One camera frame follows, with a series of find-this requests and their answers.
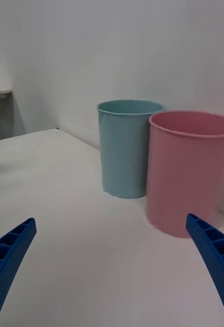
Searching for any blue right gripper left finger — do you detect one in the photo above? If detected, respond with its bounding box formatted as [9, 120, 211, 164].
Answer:
[0, 217, 37, 327]

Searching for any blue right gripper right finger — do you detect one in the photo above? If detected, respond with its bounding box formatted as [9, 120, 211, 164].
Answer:
[185, 213, 224, 327]

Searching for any pink plastic bin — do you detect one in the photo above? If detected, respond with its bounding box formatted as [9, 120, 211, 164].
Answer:
[145, 110, 224, 239]

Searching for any pale blue plastic bin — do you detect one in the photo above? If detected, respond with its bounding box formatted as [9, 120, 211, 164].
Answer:
[96, 99, 165, 200]

